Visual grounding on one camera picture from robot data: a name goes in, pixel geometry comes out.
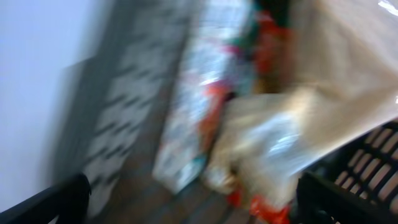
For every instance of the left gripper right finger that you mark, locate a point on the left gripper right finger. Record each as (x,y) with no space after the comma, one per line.
(321,201)

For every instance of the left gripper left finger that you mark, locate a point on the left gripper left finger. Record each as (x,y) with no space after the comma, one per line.
(67,202)

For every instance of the beige paper pouch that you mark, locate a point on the beige paper pouch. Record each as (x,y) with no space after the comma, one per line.
(345,83)

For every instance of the green Nescafe coffee bag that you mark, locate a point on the green Nescafe coffee bag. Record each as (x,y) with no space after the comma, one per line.
(263,52)

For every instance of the white tissue multipack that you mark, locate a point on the white tissue multipack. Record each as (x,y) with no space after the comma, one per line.
(203,84)

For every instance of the San Remo spaghetti pack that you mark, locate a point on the San Remo spaghetti pack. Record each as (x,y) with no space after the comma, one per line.
(261,205)

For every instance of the grey plastic shopping basket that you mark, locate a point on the grey plastic shopping basket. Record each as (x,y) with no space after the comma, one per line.
(122,99)

